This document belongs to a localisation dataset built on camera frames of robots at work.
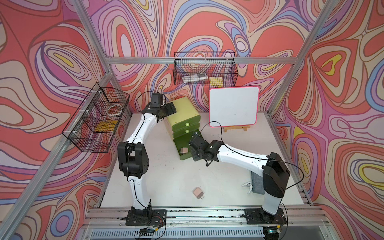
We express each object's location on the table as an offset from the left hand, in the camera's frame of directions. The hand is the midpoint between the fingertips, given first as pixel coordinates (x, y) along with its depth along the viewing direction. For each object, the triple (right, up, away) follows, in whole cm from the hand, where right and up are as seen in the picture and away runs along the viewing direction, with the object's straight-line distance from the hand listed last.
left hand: (172, 109), depth 93 cm
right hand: (+16, -28, -8) cm, 33 cm away
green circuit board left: (-9, -62, -22) cm, 66 cm away
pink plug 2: (+16, -47, -13) cm, 51 cm away
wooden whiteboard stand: (+45, -11, +11) cm, 48 cm away
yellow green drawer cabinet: (+9, -7, -5) cm, 12 cm away
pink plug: (+8, -26, 0) cm, 27 cm away
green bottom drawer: (+6, -19, +3) cm, 20 cm away
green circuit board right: (+52, -61, -22) cm, 83 cm away
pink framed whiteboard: (+41, +3, +6) cm, 42 cm away
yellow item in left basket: (-29, -10, -22) cm, 37 cm away
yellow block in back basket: (+28, +18, -2) cm, 33 cm away
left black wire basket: (-37, -11, -20) cm, 43 cm away
